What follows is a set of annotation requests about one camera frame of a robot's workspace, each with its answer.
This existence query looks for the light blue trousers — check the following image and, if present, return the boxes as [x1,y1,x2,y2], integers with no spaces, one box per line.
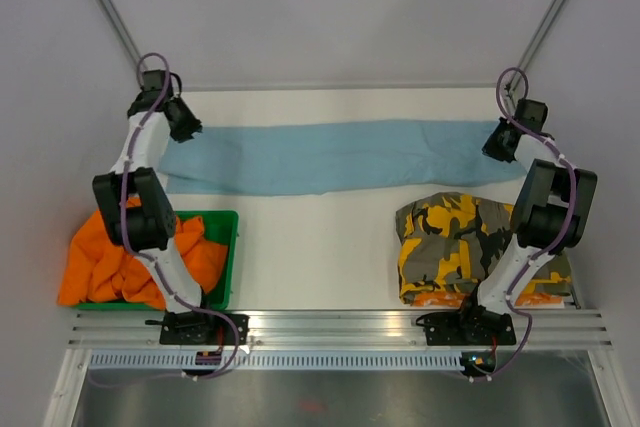
[159,120,524,196]

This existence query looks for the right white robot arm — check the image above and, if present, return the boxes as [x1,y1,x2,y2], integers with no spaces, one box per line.
[455,99,598,343]

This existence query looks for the orange patterned folded trousers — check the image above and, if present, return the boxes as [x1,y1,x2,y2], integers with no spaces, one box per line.
[401,291,564,309]

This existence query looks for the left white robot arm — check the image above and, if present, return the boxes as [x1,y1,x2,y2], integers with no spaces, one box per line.
[92,70,218,345]

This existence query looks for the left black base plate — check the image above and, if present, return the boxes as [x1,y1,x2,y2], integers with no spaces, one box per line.
[145,311,249,346]

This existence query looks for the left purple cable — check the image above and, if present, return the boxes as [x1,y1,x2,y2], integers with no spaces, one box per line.
[87,52,240,389]

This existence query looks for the green plastic bin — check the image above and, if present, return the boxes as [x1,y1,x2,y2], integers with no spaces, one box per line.
[72,209,241,309]

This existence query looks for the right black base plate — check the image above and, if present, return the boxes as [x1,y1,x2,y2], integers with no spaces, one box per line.
[416,311,516,347]

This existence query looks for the aluminium mounting rail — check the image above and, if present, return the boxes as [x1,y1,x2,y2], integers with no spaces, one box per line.
[67,309,613,351]

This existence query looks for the slotted white cable duct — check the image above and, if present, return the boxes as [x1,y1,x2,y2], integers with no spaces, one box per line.
[89,350,463,372]

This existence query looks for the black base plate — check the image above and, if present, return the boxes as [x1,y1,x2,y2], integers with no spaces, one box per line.
[416,311,516,347]
[145,311,249,346]

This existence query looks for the camouflage folded trousers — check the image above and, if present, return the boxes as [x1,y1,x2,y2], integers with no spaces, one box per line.
[396,191,574,305]

